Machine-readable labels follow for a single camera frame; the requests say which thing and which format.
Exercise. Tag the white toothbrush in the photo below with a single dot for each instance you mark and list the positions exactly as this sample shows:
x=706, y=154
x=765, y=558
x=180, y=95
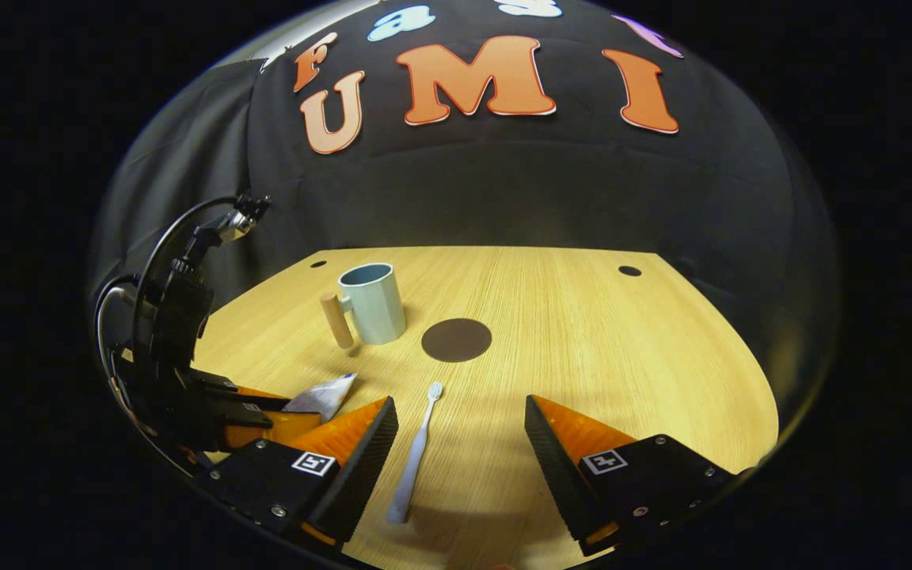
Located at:
x=416, y=455

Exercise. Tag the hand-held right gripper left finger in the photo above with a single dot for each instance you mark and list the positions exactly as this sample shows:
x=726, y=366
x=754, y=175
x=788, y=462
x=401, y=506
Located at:
x=365, y=467

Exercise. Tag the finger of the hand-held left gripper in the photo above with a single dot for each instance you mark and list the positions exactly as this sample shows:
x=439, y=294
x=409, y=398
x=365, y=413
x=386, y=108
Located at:
x=218, y=381
x=282, y=429

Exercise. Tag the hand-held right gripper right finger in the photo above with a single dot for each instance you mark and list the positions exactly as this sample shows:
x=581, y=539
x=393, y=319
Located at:
x=555, y=467

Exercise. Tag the dark brown round coaster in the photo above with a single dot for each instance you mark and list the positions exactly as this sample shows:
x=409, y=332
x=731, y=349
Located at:
x=456, y=340

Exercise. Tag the white toothpaste tube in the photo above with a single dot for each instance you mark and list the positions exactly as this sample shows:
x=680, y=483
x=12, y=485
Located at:
x=325, y=396

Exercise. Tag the black backdrop cloth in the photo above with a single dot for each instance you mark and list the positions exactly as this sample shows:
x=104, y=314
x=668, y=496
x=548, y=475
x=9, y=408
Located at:
x=503, y=182

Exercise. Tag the wooden desktop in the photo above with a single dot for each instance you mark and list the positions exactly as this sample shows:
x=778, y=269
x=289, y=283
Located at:
x=583, y=332

